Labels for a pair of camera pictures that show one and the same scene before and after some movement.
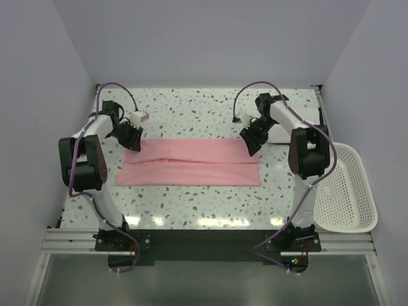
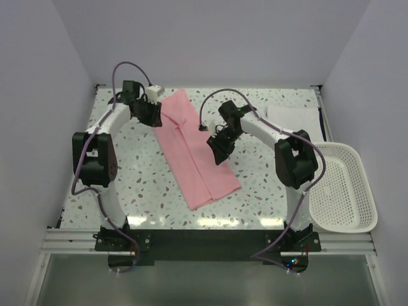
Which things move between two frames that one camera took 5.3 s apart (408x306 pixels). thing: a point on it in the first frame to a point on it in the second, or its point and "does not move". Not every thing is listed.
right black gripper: (254, 142) to (220, 152)
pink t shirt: (189, 162) to (183, 139)
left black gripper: (134, 143) to (154, 120)
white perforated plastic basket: (345, 202) does not move
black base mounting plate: (289, 247) does not move
